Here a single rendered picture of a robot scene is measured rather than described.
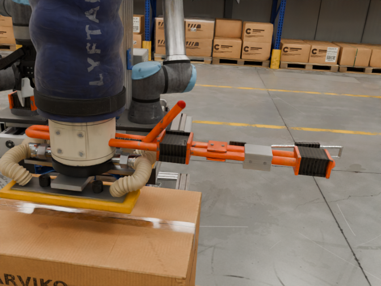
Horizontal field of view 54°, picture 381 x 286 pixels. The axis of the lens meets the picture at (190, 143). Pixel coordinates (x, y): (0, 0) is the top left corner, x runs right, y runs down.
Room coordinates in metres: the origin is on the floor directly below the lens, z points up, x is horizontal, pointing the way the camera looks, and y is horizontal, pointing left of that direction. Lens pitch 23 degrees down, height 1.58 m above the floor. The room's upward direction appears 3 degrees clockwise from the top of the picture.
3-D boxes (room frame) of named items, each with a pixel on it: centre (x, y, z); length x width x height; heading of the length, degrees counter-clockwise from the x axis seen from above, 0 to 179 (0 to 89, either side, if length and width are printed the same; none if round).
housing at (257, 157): (0.89, -0.17, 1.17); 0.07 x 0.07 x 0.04; 84
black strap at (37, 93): (0.94, 0.29, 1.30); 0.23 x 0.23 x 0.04
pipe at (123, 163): (0.93, 0.29, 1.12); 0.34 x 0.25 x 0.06; 84
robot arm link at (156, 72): (1.51, 0.19, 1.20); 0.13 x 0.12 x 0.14; 115
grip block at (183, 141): (0.91, 0.04, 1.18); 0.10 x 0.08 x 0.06; 174
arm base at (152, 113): (1.51, 0.19, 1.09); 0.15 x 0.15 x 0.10
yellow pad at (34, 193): (0.84, 0.30, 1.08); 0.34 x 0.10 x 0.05; 84
